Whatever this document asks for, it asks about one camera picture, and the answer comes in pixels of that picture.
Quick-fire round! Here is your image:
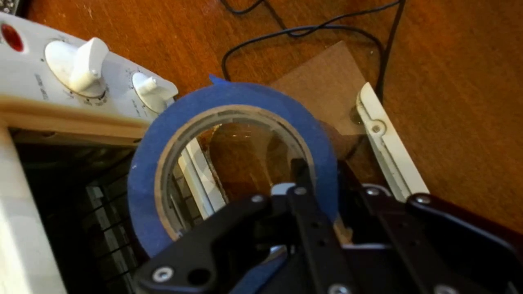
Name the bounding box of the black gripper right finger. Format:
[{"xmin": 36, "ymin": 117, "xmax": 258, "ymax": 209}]
[{"xmin": 338, "ymin": 165, "xmax": 523, "ymax": 294}]

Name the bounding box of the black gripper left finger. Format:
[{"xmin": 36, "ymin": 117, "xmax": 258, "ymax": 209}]
[{"xmin": 134, "ymin": 194, "xmax": 289, "ymax": 294}]

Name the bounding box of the glass oven door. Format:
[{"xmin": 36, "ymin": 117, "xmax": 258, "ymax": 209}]
[{"xmin": 270, "ymin": 40, "xmax": 430, "ymax": 202}]

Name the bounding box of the blue masking tape roll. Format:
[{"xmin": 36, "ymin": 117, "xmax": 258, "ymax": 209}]
[{"xmin": 128, "ymin": 78, "xmax": 350, "ymax": 294}]

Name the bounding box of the white toaster oven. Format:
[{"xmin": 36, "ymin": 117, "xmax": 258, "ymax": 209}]
[{"xmin": 0, "ymin": 13, "xmax": 178, "ymax": 294}]

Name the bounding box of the black power cable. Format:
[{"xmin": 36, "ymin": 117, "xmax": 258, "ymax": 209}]
[{"xmin": 219, "ymin": 0, "xmax": 407, "ymax": 104}]

